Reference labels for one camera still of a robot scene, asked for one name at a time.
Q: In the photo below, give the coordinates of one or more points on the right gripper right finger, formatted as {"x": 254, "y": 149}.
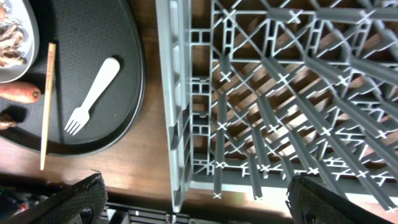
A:
{"x": 310, "y": 203}

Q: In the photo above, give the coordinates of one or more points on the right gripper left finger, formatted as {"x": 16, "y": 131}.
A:
{"x": 82, "y": 202}

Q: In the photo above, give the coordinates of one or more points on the food scraps pile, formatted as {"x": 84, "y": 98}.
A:
{"x": 12, "y": 37}

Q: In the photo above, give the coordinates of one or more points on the grey plate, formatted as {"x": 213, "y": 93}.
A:
{"x": 22, "y": 10}

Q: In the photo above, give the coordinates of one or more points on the grey dishwasher rack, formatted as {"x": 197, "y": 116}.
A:
{"x": 256, "y": 92}

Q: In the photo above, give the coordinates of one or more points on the white plastic fork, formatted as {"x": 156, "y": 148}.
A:
{"x": 104, "y": 77}

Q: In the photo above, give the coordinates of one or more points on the ginger root piece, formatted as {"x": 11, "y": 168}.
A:
{"x": 6, "y": 122}

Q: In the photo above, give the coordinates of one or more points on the orange carrot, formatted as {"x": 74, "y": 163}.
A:
{"x": 21, "y": 92}

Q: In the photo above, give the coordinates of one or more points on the wooden chopstick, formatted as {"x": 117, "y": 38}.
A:
{"x": 47, "y": 102}

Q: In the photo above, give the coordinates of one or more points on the round black serving tray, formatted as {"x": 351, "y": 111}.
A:
{"x": 85, "y": 33}

